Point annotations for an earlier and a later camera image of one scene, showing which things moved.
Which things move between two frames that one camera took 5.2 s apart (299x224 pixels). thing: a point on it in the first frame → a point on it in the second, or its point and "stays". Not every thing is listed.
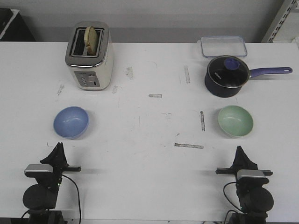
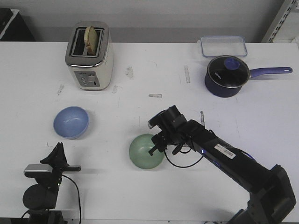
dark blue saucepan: x=219 y=91 stays
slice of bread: x=90 y=40 stays
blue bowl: x=71 y=122 stays
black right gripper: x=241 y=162 → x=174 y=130
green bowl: x=235 y=121 → x=139 y=154
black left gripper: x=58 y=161 stays
